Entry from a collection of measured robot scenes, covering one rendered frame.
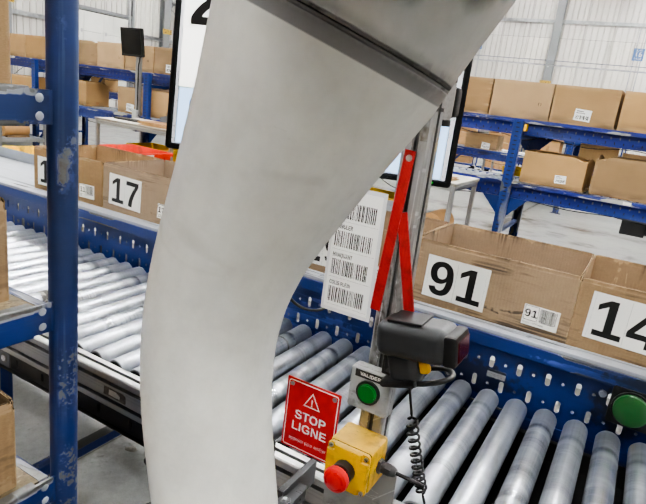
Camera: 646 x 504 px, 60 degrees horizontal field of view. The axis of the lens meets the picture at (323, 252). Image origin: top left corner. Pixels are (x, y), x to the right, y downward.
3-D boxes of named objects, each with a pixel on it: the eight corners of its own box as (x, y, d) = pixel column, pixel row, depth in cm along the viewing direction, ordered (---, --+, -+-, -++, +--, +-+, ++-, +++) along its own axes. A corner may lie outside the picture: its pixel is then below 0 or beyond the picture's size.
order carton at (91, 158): (33, 189, 220) (32, 145, 215) (96, 183, 245) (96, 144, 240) (102, 209, 202) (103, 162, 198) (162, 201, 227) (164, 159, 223)
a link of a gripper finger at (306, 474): (277, 489, 59) (283, 492, 59) (311, 457, 65) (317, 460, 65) (274, 513, 60) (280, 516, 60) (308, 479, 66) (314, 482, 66)
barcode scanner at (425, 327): (454, 409, 74) (457, 333, 72) (371, 389, 79) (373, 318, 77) (468, 390, 79) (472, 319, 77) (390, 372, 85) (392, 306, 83)
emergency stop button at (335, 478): (319, 488, 82) (322, 465, 81) (333, 473, 85) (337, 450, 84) (343, 500, 80) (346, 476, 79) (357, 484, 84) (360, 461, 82)
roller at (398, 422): (357, 488, 95) (343, 505, 97) (452, 377, 139) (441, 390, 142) (336, 466, 97) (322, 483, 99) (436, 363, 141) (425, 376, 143)
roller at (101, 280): (-17, 301, 146) (-6, 307, 143) (140, 263, 190) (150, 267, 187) (-16, 319, 147) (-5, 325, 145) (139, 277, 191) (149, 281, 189)
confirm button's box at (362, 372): (344, 405, 86) (350, 365, 84) (353, 397, 89) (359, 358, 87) (384, 421, 83) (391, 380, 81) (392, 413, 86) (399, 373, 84)
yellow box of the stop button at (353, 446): (316, 485, 85) (322, 444, 83) (343, 457, 92) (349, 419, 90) (405, 530, 78) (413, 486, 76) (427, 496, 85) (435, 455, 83)
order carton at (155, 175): (101, 209, 202) (102, 162, 198) (162, 201, 227) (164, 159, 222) (182, 233, 184) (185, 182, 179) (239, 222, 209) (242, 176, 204)
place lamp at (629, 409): (608, 421, 120) (616, 392, 118) (608, 419, 121) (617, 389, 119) (645, 434, 117) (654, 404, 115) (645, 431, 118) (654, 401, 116)
